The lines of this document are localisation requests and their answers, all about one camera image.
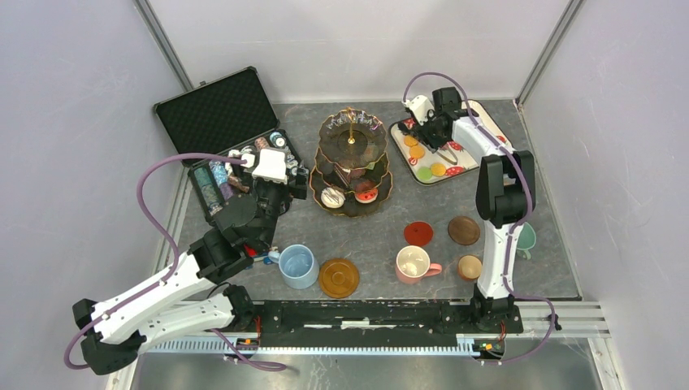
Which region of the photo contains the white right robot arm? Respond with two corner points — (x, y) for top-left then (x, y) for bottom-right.
(403, 87), (535, 332)

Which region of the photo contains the small orange brown cup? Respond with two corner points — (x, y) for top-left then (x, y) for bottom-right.
(457, 255), (483, 281)

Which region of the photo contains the light blue mug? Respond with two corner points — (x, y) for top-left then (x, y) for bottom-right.
(268, 245), (319, 289)

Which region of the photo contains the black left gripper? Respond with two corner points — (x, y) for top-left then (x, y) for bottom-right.
(233, 157), (308, 249)

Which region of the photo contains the dark brown wooden coaster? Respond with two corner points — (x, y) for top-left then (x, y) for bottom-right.
(448, 215), (481, 245)

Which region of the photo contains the three-tier black gold cake stand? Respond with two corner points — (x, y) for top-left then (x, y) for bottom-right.
(310, 107), (393, 218)

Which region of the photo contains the mint green cup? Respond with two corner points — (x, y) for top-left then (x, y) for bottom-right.
(517, 223), (537, 260)

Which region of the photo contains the red round coaster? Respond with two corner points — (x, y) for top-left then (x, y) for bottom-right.
(403, 221), (434, 247)

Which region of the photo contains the cream strawberry serving tray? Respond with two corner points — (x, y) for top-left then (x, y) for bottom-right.
(388, 117), (479, 185)

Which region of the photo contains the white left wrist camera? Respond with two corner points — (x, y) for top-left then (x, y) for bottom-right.
(241, 148), (288, 184)

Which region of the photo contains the red strawberry toy tart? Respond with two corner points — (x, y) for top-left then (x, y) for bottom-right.
(354, 187), (379, 204)

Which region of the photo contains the black poker chip case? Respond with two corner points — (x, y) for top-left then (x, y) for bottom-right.
(154, 67), (303, 228)

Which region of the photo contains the white chocolate striped toy donut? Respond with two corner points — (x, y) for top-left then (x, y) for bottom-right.
(320, 187), (346, 210)

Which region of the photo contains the amber glass saucer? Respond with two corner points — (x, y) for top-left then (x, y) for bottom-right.
(318, 258), (360, 299)

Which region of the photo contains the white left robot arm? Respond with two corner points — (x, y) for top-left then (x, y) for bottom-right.
(72, 167), (309, 375)

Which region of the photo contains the green toy macaron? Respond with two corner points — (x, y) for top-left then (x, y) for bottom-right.
(416, 167), (434, 183)

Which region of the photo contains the chocolate cake slice toy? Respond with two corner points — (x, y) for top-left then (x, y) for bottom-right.
(333, 164), (352, 189)

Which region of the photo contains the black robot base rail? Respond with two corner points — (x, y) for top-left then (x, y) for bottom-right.
(221, 299), (524, 354)

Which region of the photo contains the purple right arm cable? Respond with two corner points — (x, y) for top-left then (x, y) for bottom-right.
(402, 71), (557, 365)

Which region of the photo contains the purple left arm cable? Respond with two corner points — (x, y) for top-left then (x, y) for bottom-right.
(64, 153), (249, 371)

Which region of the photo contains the red toy car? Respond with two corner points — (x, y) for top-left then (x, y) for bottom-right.
(244, 244), (278, 265)

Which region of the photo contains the orange toy macaron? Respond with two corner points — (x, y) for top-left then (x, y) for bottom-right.
(403, 135), (419, 148)
(430, 163), (447, 177)
(409, 145), (426, 160)

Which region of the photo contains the pink mug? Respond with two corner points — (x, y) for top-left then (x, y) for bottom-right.
(395, 245), (443, 284)

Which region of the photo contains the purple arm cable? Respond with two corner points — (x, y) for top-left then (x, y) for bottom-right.
(64, 153), (249, 371)
(402, 71), (557, 365)

